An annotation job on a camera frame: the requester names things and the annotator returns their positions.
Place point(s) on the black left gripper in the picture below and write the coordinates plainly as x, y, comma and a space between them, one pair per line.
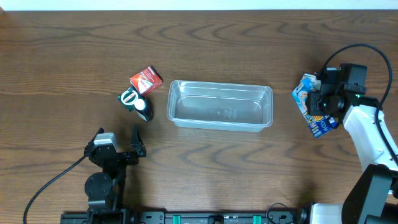
132, 158

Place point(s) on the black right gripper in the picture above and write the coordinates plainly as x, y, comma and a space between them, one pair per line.
312, 102

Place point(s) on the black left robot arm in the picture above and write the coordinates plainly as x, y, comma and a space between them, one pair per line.
105, 189

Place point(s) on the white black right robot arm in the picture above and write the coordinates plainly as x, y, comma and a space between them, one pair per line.
377, 152

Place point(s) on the clear plastic container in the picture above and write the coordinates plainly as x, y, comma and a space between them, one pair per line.
220, 106

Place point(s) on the dark syrup bottle white cap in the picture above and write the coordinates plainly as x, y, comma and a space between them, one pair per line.
144, 109

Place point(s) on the green Zam-Buk box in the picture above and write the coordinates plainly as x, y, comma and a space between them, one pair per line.
128, 98

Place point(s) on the red medicine box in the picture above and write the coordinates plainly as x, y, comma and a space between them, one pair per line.
146, 80

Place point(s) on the black mounting rail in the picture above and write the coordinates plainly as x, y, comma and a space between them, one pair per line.
273, 216

